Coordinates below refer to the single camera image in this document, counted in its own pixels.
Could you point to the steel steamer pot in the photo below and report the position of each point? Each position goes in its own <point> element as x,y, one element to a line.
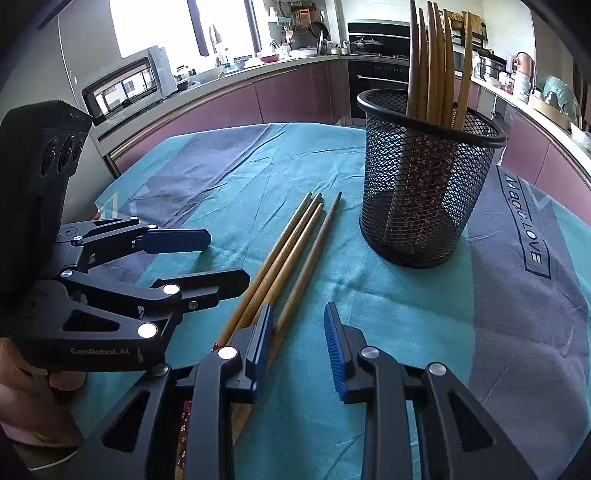
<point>489,67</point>

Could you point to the white mixing bowl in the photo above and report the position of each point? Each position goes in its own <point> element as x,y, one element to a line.
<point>302,52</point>

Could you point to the kitchen window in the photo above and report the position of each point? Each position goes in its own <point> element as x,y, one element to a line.
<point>152,23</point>

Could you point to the black range hood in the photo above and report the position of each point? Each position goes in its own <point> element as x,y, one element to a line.
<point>369,28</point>

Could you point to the black mesh utensil holder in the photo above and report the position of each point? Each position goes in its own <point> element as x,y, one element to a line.
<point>415,207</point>

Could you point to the black lidded pot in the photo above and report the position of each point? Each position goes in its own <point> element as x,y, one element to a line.
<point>367,45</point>

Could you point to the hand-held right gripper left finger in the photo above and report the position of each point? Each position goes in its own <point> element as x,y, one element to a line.
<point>263,337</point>

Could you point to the person's left hand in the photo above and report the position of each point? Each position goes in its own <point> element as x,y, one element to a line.
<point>32,401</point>

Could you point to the hanging frying pan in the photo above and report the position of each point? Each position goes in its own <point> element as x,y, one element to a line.
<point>319,30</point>

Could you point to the kitchen faucet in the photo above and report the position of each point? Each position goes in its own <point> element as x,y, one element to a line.
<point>214,39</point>

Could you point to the built-in black oven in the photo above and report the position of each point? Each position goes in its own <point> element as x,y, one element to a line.
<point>374,92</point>

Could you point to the pink kettle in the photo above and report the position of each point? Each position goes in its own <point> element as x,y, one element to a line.
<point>524,64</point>

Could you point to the blue patterned tablecloth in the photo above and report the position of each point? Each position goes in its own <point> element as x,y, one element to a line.
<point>392,323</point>

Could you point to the pink base cabinet run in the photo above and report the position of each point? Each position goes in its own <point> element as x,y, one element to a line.
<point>554,157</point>
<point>286,97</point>

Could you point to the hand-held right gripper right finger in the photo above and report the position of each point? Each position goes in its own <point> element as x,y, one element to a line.
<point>334,350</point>

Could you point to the white microwave oven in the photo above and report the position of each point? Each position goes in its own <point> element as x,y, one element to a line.
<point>129,85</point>

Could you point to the red bowl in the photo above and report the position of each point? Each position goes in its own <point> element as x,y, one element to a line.
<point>268,58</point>

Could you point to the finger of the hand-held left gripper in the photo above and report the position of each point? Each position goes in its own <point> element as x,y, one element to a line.
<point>180,240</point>
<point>207,286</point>

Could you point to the green plastic-covered appliance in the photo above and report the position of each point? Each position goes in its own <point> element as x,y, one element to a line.
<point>558,92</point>

